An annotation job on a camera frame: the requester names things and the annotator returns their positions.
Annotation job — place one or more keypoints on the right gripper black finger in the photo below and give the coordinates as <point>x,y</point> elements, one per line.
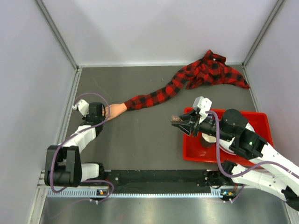
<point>190,116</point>
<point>186,128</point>

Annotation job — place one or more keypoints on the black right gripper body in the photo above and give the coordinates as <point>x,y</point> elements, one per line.
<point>197,117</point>

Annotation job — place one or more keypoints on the glitter nail polish bottle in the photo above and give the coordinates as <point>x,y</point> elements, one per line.
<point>175,119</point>

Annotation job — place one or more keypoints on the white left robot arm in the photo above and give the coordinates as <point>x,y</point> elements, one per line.
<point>63,167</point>

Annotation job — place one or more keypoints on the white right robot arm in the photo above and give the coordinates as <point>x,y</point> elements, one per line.
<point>271,171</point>

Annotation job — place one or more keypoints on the white paper cup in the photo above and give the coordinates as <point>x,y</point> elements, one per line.
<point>207,141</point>

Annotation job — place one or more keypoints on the red black plaid shirt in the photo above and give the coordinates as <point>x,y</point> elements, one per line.
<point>210,70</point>

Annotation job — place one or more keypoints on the red plastic tray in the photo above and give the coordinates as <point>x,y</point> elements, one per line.
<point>194,151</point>

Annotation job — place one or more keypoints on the mannequin hand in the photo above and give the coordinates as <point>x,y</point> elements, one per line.
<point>114,110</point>

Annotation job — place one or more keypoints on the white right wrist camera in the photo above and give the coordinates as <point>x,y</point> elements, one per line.
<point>201,106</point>

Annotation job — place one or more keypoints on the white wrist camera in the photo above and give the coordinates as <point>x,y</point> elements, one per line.
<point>201,106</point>
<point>81,106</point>

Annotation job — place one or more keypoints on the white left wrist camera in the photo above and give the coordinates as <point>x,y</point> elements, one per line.
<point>81,106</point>

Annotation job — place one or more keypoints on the white slotted cable duct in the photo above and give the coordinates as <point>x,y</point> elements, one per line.
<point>98,193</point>

